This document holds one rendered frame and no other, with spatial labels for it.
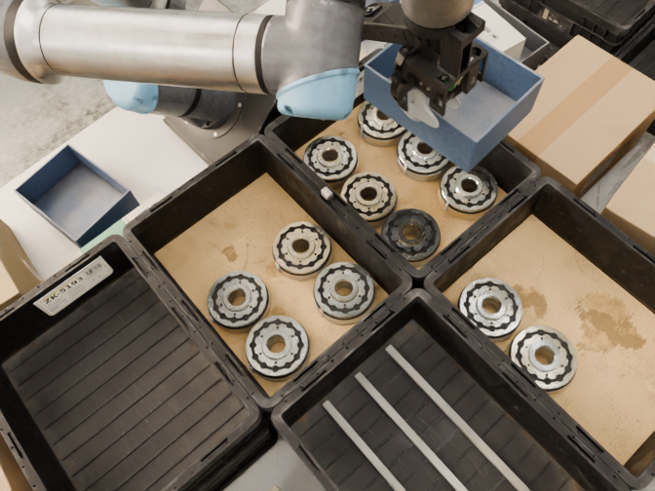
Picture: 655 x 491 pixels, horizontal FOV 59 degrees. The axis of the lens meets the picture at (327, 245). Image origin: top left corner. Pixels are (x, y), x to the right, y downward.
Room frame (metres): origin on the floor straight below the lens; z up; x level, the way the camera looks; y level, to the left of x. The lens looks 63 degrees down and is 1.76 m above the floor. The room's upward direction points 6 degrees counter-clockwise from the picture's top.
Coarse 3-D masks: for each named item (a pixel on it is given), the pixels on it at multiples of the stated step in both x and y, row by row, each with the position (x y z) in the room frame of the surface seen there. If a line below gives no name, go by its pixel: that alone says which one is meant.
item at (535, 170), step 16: (272, 128) 0.67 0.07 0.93; (528, 160) 0.54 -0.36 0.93; (528, 176) 0.51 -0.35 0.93; (512, 192) 0.48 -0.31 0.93; (352, 208) 0.48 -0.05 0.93; (496, 208) 0.45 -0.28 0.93; (368, 224) 0.45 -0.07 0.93; (480, 224) 0.43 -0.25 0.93; (384, 240) 0.42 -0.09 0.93; (464, 240) 0.40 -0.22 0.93; (400, 256) 0.39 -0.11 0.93; (448, 256) 0.38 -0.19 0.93; (416, 272) 0.36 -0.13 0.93
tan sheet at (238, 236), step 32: (256, 192) 0.60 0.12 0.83; (224, 224) 0.54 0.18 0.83; (256, 224) 0.53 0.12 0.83; (288, 224) 0.52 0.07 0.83; (160, 256) 0.49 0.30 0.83; (192, 256) 0.48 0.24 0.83; (224, 256) 0.47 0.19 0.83; (256, 256) 0.46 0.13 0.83; (192, 288) 0.42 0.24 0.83; (288, 288) 0.40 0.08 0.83; (320, 320) 0.33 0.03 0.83; (320, 352) 0.28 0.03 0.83
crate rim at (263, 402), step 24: (240, 144) 0.64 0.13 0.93; (264, 144) 0.63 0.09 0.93; (216, 168) 0.59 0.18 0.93; (288, 168) 0.58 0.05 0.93; (312, 192) 0.52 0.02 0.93; (144, 216) 0.51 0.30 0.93; (336, 216) 0.47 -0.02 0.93; (360, 240) 0.42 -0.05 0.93; (384, 264) 0.38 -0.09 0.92; (168, 288) 0.38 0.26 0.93; (408, 288) 0.33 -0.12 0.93; (192, 312) 0.34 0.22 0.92; (384, 312) 0.30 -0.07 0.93; (288, 384) 0.21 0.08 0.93; (264, 408) 0.18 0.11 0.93
